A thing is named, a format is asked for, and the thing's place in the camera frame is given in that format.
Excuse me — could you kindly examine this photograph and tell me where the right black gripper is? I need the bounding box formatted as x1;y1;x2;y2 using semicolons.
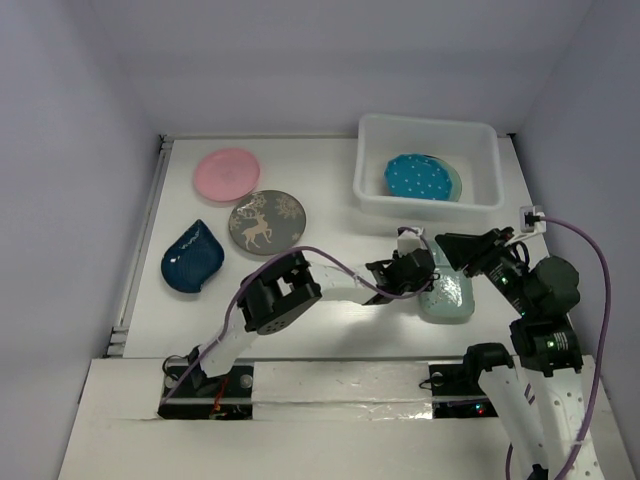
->
433;224;537;315

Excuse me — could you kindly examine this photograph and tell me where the green rectangular glass plate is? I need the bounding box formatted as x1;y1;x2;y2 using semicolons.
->
418;240;475;323

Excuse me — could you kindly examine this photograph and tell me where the green flower round plate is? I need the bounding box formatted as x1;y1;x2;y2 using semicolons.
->
439;159;463;202

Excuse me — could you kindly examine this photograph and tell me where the blue polka dot plate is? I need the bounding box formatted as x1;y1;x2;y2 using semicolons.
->
384;154;453;201

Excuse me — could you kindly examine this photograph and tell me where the grey reindeer plate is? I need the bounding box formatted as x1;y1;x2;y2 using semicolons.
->
228;190;307;256

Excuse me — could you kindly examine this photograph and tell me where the dark blue leaf plate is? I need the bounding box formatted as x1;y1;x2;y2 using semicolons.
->
160;219;225;294

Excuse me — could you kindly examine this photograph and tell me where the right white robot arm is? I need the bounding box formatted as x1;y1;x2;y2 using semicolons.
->
429;214;604;479

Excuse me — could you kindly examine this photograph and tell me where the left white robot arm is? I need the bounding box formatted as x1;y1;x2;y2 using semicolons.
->
186;247;439;395

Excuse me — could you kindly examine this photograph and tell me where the translucent plastic bin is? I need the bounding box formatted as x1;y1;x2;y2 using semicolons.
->
353;114;506;222

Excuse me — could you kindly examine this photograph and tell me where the pink round plate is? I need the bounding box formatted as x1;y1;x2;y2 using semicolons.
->
193;148;261;203

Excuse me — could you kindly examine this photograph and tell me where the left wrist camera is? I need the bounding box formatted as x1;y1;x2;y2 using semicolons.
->
396;226;428;257

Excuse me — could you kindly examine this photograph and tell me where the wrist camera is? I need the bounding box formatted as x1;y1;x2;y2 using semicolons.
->
396;226;428;257
507;205;546;245

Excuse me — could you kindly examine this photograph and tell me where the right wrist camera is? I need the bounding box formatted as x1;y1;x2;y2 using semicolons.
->
507;205;546;245

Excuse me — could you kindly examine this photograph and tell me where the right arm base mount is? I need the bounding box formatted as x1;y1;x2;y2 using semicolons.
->
419;343;514;419

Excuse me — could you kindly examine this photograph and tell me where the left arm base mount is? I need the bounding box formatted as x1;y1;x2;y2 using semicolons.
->
157;356;254;421

